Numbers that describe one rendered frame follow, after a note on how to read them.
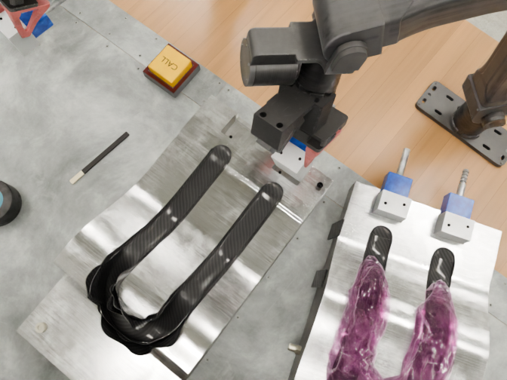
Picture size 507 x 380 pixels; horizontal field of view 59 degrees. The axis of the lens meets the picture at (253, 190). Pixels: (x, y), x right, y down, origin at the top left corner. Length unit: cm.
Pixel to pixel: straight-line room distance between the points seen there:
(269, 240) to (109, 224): 25
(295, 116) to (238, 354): 43
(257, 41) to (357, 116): 43
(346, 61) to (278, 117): 10
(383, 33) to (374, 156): 42
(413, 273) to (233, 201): 32
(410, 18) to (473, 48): 56
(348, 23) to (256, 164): 33
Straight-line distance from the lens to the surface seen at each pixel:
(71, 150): 92
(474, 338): 79
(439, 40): 104
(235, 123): 81
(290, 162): 69
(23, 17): 91
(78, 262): 72
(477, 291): 83
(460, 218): 81
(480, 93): 81
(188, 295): 69
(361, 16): 50
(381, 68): 97
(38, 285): 88
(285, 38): 53
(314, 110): 58
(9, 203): 89
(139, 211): 74
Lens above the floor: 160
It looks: 75 degrees down
